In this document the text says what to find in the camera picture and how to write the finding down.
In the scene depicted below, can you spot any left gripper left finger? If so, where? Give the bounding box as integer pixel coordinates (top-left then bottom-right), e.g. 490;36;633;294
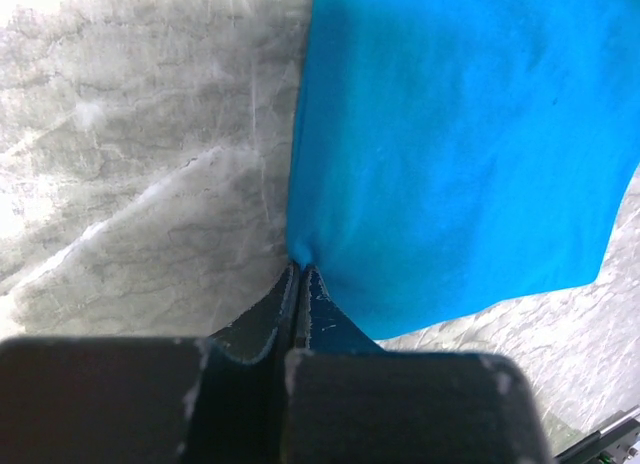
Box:
1;264;300;463

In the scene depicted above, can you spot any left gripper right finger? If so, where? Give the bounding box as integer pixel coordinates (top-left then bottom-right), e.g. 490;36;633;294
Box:
282;267;553;463

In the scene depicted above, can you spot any blue t shirt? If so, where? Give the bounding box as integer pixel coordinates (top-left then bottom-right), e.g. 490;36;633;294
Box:
287;0;639;339

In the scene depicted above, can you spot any aluminium frame rail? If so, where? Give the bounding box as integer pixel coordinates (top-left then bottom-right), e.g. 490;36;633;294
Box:
555;405;639;464

